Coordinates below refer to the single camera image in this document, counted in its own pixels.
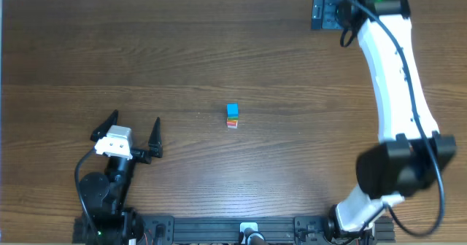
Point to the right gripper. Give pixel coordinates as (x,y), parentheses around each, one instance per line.
(324,13)

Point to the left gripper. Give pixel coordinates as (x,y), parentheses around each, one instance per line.
(142,155)

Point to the green cube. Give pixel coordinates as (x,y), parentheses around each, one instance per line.
(232,118)

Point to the blue cube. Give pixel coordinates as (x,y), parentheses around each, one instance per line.
(232,110)

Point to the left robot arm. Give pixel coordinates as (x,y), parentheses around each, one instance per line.
(95,192)

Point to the red cube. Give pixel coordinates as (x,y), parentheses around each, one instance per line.
(232,124)

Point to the white cube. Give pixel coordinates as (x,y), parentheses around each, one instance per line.
(232,127)

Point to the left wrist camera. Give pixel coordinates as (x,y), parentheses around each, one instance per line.
(115,143)

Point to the mounting rail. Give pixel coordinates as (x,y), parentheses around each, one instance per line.
(211,230)

